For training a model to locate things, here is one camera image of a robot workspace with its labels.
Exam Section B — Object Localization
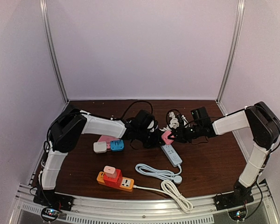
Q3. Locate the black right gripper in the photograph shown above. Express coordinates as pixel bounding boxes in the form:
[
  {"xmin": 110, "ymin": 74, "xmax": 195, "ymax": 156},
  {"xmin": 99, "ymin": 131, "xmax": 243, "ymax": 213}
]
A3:
[{"xmin": 168, "ymin": 124, "xmax": 202, "ymax": 144}]

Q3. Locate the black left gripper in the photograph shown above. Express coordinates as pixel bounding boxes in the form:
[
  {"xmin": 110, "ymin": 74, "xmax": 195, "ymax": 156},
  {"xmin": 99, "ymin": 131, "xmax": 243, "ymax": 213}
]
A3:
[{"xmin": 137, "ymin": 128, "xmax": 165, "ymax": 149}]

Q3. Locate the pink square plug adapter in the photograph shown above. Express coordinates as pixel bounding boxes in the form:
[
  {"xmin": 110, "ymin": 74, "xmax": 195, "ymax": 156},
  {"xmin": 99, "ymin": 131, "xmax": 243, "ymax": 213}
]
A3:
[{"xmin": 161, "ymin": 130, "xmax": 175, "ymax": 145}]

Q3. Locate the light blue power strip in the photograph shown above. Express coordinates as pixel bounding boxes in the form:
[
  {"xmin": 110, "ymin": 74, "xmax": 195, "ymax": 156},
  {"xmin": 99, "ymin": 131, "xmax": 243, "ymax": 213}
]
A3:
[{"xmin": 161, "ymin": 145, "xmax": 182, "ymax": 167}]

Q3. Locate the orange power strip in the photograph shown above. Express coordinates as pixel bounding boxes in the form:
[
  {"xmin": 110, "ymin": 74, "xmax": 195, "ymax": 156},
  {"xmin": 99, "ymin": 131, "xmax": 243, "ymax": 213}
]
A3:
[{"xmin": 97, "ymin": 169, "xmax": 134, "ymax": 192}]

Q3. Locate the light pink charger plug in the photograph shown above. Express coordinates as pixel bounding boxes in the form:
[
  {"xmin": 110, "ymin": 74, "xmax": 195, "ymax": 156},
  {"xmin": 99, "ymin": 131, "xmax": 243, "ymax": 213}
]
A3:
[{"xmin": 103, "ymin": 166, "xmax": 117, "ymax": 179}]

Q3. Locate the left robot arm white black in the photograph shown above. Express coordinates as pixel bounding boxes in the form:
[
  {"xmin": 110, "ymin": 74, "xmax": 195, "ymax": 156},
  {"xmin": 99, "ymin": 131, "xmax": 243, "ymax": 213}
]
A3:
[{"xmin": 36, "ymin": 104, "xmax": 164, "ymax": 207}]

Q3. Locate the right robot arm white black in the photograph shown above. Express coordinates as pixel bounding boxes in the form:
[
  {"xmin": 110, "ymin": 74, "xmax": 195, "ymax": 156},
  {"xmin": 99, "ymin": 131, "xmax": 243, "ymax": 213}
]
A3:
[{"xmin": 162, "ymin": 101, "xmax": 280, "ymax": 206}]

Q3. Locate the blue square plug adapter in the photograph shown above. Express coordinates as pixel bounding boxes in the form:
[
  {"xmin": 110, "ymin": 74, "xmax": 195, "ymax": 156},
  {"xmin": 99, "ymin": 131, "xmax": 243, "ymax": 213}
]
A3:
[{"xmin": 110, "ymin": 140, "xmax": 125, "ymax": 152}]

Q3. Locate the pink triangular power socket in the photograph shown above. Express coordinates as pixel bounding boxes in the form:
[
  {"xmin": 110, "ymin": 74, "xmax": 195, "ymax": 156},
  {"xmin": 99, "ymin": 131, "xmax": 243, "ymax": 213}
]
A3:
[{"xmin": 98, "ymin": 135, "xmax": 119, "ymax": 150}]

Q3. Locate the white square plug adapter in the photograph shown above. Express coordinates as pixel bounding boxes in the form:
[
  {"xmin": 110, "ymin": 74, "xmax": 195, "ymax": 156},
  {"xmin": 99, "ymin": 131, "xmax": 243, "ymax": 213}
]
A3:
[{"xmin": 93, "ymin": 141, "xmax": 107, "ymax": 154}]

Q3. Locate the red plug adapter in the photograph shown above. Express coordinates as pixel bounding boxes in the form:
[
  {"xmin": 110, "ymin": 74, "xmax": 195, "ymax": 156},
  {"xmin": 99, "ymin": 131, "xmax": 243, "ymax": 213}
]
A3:
[{"xmin": 103, "ymin": 169, "xmax": 123, "ymax": 188}]

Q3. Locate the white cable of purple strip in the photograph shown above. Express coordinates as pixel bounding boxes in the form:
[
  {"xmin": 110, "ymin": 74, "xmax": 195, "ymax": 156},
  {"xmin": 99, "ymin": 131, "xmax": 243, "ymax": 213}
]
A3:
[{"xmin": 162, "ymin": 112, "xmax": 184, "ymax": 133}]

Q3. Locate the light blue coiled cable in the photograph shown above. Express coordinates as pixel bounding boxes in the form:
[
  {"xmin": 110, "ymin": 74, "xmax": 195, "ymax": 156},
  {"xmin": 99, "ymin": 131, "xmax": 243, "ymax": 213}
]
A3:
[{"xmin": 135, "ymin": 163, "xmax": 183, "ymax": 184}]

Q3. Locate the white coiled cable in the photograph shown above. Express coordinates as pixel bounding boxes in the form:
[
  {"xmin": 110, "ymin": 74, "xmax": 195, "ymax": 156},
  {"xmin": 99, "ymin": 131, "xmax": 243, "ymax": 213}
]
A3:
[{"xmin": 133, "ymin": 179, "xmax": 194, "ymax": 213}]

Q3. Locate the aluminium front frame rail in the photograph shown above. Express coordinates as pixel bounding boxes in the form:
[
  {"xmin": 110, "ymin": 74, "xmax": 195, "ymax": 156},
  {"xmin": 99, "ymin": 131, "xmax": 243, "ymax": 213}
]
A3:
[{"xmin": 9, "ymin": 184, "xmax": 278, "ymax": 224}]

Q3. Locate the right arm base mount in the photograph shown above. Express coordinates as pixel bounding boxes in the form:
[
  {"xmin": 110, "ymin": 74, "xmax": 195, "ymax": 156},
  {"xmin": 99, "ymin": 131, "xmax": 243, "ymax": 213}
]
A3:
[{"xmin": 214, "ymin": 184, "xmax": 254, "ymax": 210}]

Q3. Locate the right aluminium corner post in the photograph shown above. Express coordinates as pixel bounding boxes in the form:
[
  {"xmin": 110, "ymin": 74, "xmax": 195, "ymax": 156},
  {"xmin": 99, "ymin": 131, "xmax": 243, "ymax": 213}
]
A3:
[{"xmin": 216, "ymin": 0, "xmax": 245, "ymax": 104}]

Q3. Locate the aluminium corner post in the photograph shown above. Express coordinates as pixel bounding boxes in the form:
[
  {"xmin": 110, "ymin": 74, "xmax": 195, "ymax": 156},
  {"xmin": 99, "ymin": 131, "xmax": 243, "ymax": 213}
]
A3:
[
  {"xmin": 39, "ymin": 0, "xmax": 69, "ymax": 104},
  {"xmin": 216, "ymin": 0, "xmax": 245, "ymax": 104}
]

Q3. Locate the left aluminium corner post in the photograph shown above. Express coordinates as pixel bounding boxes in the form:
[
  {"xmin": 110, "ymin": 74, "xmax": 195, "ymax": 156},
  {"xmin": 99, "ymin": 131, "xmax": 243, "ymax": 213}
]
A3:
[{"xmin": 39, "ymin": 0, "xmax": 69, "ymax": 104}]

